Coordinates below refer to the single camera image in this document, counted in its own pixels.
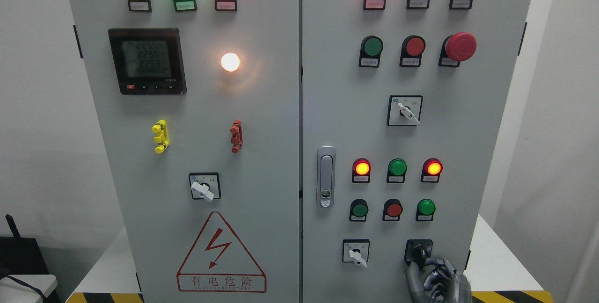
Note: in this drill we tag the silver cabinet door latch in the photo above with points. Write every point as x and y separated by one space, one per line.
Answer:
326 158

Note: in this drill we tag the red terminal connector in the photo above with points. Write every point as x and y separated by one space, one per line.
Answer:
236 136

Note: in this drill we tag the black digital power meter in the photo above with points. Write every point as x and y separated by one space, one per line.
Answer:
148 61

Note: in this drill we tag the red lamp middle right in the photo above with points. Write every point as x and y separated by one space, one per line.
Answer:
431 170

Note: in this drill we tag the red emergency stop button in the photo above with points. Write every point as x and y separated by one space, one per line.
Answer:
457 48

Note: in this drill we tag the black device with antenna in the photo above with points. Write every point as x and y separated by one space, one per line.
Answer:
21 255

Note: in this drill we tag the yellow terminal connector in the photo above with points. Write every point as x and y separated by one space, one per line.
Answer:
160 136

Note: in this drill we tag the green push button lower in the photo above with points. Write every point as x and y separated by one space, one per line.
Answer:
358 210

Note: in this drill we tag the lower white selector switch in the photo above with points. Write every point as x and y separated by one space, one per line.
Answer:
356 251

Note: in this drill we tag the white box with cable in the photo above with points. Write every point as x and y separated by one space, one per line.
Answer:
12 292

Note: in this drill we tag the left white selector switch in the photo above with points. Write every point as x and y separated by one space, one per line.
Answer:
205 186

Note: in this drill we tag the green lamp middle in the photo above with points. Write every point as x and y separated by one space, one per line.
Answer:
396 171

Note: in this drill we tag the black rotary knob switch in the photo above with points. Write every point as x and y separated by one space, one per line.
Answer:
418 250

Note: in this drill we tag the white selector switch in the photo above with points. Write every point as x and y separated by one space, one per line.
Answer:
404 110
356 251
205 186

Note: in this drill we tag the green lamp lower right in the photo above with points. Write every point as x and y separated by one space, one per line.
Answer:
425 210

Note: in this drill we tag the white platform with hazard stripes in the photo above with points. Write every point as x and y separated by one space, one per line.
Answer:
494 272

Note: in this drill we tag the red push button lower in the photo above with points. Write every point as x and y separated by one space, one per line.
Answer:
392 210

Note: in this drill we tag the green push button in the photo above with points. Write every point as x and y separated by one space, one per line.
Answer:
370 52
358 210

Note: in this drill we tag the grey electrical control cabinet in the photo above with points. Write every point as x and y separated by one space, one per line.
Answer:
299 87

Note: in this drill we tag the red electric danger warning sticker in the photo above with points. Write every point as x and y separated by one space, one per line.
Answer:
218 261

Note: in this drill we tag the red push button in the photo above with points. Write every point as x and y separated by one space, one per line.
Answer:
412 49
392 210

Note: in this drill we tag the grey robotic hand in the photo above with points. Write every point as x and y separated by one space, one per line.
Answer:
444 284

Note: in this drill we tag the green push button upper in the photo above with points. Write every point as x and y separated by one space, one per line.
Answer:
370 52

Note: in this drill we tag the red lit lamp middle left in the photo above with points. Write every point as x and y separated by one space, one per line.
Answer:
361 170

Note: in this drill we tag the red push button upper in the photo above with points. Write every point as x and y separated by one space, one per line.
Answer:
412 49

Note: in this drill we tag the upper right white selector switch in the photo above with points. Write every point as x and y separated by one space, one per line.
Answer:
404 110

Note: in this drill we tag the white glowing indicator lamp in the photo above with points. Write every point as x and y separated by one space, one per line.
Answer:
230 62

